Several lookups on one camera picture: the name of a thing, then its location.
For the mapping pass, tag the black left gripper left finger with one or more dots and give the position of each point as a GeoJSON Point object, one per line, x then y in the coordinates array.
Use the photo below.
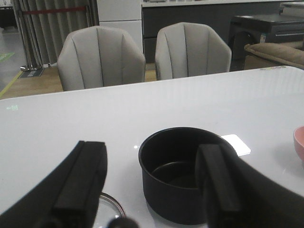
{"type": "Point", "coordinates": [68, 197]}

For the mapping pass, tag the white drawer cabinet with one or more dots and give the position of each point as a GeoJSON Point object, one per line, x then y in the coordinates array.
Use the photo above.
{"type": "Point", "coordinates": [123, 14]}

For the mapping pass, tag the glass pot lid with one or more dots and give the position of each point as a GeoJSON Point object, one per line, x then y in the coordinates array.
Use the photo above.
{"type": "Point", "coordinates": [110, 214]}

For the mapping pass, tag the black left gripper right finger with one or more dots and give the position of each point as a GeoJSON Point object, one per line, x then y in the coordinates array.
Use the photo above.
{"type": "Point", "coordinates": [238, 196]}

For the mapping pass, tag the grey upholstered chair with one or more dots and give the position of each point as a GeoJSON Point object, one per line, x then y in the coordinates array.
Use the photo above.
{"type": "Point", "coordinates": [190, 49]}
{"type": "Point", "coordinates": [100, 56]}

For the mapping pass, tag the right grey upholstered chair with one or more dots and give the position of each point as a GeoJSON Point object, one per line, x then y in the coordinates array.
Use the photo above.
{"type": "Point", "coordinates": [190, 49]}

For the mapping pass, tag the red barrier belt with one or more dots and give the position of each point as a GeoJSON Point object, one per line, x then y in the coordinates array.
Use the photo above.
{"type": "Point", "coordinates": [46, 11]}

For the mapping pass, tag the dark blue saucepan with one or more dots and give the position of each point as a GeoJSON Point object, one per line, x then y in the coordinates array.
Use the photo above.
{"type": "Point", "coordinates": [167, 159]}

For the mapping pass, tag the dark grey counter cabinet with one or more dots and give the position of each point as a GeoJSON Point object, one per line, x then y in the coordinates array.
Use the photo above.
{"type": "Point", "coordinates": [217, 16]}

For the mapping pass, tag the pink bowl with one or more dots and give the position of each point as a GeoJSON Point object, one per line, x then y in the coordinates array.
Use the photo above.
{"type": "Point", "coordinates": [298, 137]}

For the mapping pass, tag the grey curtain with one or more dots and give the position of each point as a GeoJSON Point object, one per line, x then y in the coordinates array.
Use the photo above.
{"type": "Point", "coordinates": [43, 35]}

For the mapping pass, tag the left grey upholstered chair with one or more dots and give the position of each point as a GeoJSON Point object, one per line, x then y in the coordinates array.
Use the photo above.
{"type": "Point", "coordinates": [100, 56]}

